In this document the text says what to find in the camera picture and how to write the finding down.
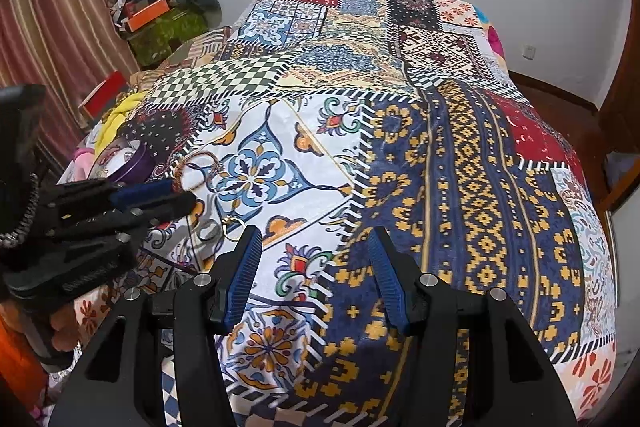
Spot silver ring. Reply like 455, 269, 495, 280
219, 215, 249, 243

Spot red gold braided bracelet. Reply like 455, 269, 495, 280
171, 149, 227, 195

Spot person's left hand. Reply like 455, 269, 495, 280
0, 300, 79, 352

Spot purple heart-shaped tin box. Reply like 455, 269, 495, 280
89, 138, 155, 184

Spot yellow fleece blanket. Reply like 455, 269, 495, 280
94, 91, 146, 156

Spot red and white box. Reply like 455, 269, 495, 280
78, 70, 128, 120

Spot green patterned storage box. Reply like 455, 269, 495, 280
127, 8, 208, 69

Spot striped maroon curtain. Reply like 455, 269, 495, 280
1, 0, 138, 166

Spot patchwork patterned bedspread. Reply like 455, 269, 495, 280
75, 0, 616, 426

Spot orange shoe box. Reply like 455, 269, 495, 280
127, 0, 169, 32

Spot brown wooden wardrobe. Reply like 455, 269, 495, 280
597, 0, 640, 213

